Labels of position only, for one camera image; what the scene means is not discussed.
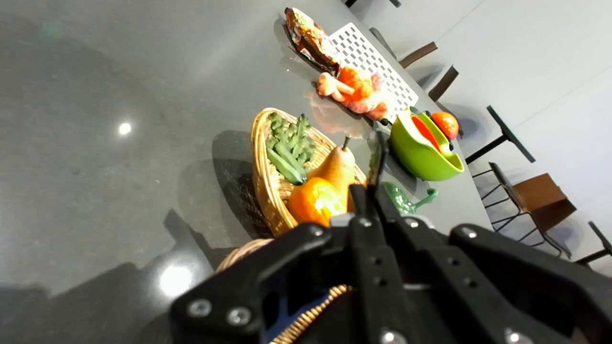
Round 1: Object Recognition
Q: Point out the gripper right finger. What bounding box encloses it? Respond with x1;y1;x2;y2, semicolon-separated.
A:
378;132;612;344

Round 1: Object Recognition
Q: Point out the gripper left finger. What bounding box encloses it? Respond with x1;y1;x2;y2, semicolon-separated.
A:
170;132;413;344

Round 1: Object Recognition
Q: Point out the green toy vegetable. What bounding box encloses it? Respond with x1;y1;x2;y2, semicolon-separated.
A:
382;181;439;215

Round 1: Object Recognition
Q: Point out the blue object in basket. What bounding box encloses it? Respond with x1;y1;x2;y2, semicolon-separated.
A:
266;286;331;341

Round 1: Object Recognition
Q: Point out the orange toy bell pepper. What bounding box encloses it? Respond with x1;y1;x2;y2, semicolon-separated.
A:
287;177;348;228

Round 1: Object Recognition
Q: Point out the brown toy pear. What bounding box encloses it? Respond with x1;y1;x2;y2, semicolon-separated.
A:
306;136;357;204

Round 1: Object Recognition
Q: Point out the black side table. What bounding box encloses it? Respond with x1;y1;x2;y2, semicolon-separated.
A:
465;105;536;166

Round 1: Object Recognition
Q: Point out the green plastic bowl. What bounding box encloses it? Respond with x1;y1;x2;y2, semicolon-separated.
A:
389;108;465;183

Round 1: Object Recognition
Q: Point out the round wicker basket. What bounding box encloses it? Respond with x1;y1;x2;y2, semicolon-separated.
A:
215;237;350;344

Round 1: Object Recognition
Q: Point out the oval wicker basket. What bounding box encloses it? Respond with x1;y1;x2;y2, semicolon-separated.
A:
251;107;369;238

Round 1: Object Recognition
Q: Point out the red toy tomato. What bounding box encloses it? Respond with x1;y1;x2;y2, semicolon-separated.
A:
430;111;460;141

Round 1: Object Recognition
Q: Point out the green toy cucumber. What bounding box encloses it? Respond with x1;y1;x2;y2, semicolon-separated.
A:
265;146;307;186

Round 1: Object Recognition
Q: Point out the red toy slice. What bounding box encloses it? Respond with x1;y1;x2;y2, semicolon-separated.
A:
410;115;443;154

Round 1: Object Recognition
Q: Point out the green toy bean bunch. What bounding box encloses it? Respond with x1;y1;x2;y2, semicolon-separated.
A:
266;112;317;165

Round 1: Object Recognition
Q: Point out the brown chair back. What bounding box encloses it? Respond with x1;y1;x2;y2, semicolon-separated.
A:
398;41;438;69
427;65;460;103

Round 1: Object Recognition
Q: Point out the orange pink plush toy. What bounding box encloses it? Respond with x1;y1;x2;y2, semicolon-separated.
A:
316;65;391;121

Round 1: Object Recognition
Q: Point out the white perforated tray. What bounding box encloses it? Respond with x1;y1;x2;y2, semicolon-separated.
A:
329;22;420;121

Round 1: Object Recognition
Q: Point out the shiny snack bag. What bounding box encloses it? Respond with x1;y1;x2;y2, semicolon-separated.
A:
284;7;343;75

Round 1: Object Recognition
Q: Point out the brown wire-frame chair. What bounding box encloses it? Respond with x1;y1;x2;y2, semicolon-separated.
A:
472;161;578;259

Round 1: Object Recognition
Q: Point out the black chair frame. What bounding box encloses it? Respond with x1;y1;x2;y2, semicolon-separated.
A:
574;220;612;267

